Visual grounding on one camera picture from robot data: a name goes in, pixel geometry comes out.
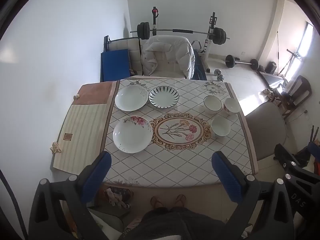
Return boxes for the blue folded mat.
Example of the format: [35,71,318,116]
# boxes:
[100,49,130,82]

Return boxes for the blue leaf pattern plate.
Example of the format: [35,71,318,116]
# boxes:
[149,86,180,109]

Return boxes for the barbell with black plates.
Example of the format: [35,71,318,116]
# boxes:
[130,22,230,46]

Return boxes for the dark wooden chair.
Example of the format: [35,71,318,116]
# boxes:
[272,75,312,117]

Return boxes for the grey exercise machine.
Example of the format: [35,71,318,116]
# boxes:
[282,50,303,77]

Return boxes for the blue black bench pad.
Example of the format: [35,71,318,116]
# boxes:
[192,51,207,80]

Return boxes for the white plate pink flowers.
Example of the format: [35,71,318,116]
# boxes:
[112,116,152,153]

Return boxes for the beige striped brown cloth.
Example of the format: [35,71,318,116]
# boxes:
[52,81,120,177]

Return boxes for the flower diamond printed tablecloth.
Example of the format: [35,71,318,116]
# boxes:
[101,76,258,188]

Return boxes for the person's left foot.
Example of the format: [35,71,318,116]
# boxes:
[151,196,163,209]

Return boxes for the beige padded chair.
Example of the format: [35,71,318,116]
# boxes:
[107,38,143,77]
[144,36,192,79]

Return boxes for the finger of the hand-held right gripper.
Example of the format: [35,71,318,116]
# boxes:
[298,141,320,174]
[274,144,304,173]

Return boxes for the small black speaker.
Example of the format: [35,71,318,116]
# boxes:
[265,61,277,75]

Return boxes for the pair of black poles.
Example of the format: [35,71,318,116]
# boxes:
[310,126,320,143]

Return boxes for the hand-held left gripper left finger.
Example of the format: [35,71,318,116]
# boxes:
[28,151,112,240]

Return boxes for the grey padded chair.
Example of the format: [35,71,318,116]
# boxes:
[245,102,287,161]

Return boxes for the black treadmill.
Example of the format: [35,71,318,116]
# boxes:
[259,71,285,88]

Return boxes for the white plate grey flower print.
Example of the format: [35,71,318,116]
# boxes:
[114,84,149,112]

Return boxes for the person's right foot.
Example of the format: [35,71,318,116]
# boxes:
[175,194,187,208]

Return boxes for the person's foot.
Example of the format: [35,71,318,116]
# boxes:
[151,196,163,209]
[175,194,187,208]

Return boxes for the white bowl dark rim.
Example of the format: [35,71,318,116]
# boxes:
[203,95,222,114]

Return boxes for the white bowl red flowers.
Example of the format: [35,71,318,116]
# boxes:
[223,97,241,117]

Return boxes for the white weight bench rack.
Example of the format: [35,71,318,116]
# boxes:
[151,6,218,72]

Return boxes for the white puffer jacket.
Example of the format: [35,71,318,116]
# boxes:
[140,35,195,79]

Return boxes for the short floor barbell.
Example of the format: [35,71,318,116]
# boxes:
[225,54,259,70]

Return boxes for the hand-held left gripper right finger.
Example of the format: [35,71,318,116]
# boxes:
[212,151,295,240]

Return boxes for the white bowl blue rim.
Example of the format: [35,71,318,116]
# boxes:
[211,116,231,138]

